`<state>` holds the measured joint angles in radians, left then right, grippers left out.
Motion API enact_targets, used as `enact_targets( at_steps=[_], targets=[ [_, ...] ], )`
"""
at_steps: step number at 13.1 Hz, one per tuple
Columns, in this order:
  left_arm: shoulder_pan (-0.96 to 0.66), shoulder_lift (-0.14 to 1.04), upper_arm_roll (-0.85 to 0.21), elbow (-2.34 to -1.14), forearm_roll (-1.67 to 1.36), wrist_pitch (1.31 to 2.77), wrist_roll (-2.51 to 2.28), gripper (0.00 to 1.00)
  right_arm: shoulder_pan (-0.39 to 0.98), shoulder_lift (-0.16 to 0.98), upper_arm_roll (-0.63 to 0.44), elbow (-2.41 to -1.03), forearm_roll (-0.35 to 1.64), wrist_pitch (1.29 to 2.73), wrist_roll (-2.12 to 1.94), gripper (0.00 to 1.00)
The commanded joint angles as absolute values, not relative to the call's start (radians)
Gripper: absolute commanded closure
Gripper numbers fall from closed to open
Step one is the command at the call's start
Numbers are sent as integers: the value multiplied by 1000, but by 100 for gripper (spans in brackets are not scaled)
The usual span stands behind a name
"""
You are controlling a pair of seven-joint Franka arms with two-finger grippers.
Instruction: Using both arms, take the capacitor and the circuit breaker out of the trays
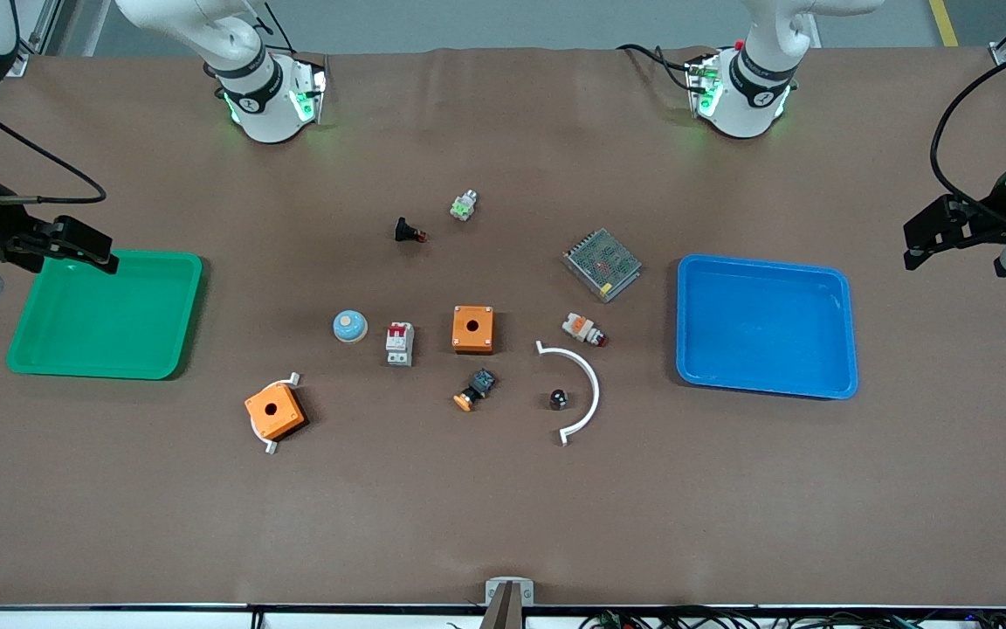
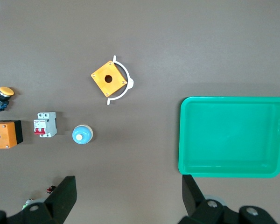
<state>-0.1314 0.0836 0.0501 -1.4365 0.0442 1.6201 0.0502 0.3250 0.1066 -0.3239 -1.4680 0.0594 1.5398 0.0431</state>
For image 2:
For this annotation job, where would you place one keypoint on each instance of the green plastic tray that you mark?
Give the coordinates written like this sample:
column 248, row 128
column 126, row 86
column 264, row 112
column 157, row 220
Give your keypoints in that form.
column 233, row 137

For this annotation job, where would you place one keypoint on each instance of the yellow mushroom pushbutton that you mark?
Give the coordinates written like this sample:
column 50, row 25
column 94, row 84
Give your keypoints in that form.
column 6, row 91

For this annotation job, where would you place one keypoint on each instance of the brown table mat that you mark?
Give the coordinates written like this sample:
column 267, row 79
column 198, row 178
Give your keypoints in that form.
column 154, row 35

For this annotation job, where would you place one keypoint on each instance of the orange square button box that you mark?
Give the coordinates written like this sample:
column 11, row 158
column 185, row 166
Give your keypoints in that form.
column 9, row 137

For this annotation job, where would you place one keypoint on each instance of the blue dome buzzer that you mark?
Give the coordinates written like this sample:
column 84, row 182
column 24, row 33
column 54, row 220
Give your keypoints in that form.
column 84, row 131

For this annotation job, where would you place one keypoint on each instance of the black pushbutton red tip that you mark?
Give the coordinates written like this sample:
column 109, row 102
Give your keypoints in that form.
column 51, row 188

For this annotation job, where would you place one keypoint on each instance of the white semicircular bracket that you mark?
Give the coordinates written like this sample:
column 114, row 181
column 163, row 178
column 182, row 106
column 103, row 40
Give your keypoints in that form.
column 130, row 83

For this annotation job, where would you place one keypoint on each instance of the white switch green centre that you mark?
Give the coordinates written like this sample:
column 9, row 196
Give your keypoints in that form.
column 28, row 202

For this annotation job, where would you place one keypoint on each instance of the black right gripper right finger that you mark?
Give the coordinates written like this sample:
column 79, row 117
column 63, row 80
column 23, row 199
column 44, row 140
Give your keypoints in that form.
column 196, row 207

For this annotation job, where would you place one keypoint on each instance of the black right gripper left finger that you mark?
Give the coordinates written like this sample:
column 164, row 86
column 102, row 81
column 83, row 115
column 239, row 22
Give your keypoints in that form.
column 58, row 203

